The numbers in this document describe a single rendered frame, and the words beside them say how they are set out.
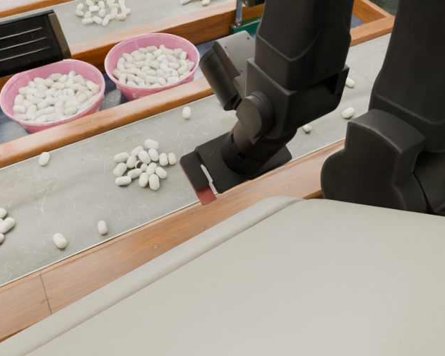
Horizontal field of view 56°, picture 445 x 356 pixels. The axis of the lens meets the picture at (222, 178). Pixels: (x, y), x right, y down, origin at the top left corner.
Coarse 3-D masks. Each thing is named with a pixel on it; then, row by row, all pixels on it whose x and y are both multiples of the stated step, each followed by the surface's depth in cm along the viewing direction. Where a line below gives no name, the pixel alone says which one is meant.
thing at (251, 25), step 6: (240, 6) 133; (240, 12) 135; (240, 18) 136; (252, 18) 142; (258, 18) 142; (234, 24) 139; (240, 24) 138; (246, 24) 139; (252, 24) 140; (258, 24) 141; (234, 30) 138; (240, 30) 140; (246, 30) 141; (252, 30) 142
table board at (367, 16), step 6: (360, 0) 146; (366, 0) 145; (354, 6) 150; (360, 6) 147; (366, 6) 145; (372, 6) 142; (378, 6) 142; (354, 12) 151; (360, 12) 148; (366, 12) 145; (372, 12) 143; (378, 12) 141; (384, 12) 140; (360, 18) 149; (366, 18) 147; (372, 18) 144; (378, 18) 142
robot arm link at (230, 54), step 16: (240, 32) 43; (224, 48) 42; (240, 48) 42; (208, 64) 44; (224, 64) 43; (240, 64) 41; (208, 80) 45; (224, 80) 43; (240, 80) 41; (224, 96) 44; (256, 96) 35; (240, 112) 38; (256, 112) 35; (272, 112) 35; (256, 128) 36
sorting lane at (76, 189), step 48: (384, 48) 126; (96, 144) 100; (144, 144) 100; (192, 144) 100; (288, 144) 100; (0, 192) 91; (48, 192) 91; (96, 192) 91; (144, 192) 91; (192, 192) 91; (48, 240) 83; (96, 240) 83
